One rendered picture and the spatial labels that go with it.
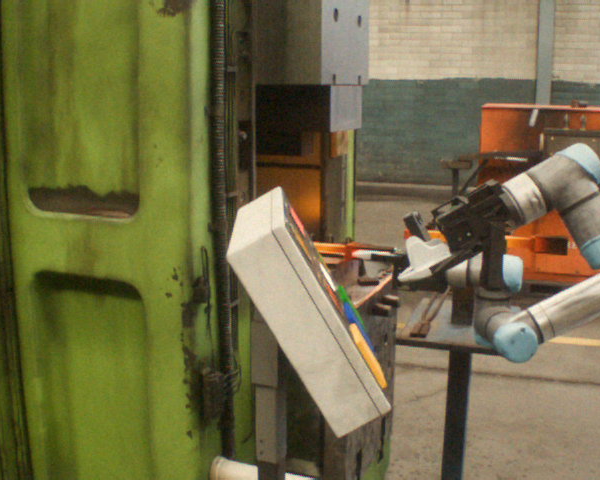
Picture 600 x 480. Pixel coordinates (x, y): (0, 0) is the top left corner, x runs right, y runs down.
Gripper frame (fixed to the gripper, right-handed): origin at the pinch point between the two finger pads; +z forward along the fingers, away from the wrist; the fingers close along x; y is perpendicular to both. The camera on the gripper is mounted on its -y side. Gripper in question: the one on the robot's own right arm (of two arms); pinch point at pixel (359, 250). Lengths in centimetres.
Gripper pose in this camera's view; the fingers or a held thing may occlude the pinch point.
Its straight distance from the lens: 163.9
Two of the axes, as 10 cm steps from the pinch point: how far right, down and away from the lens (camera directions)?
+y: 0.0, 9.8, 2.0
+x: 3.9, -1.9, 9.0
